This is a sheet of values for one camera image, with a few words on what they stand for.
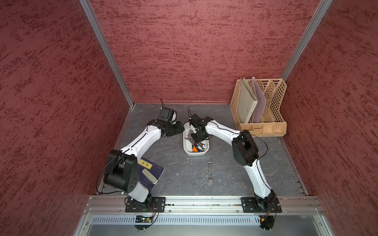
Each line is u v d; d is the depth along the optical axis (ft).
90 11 2.38
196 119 2.63
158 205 2.44
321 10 2.37
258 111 3.16
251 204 2.42
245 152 1.91
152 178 2.61
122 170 1.44
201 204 2.48
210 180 2.72
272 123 3.24
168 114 2.24
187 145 3.16
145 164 2.87
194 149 3.10
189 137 3.19
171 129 2.42
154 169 2.80
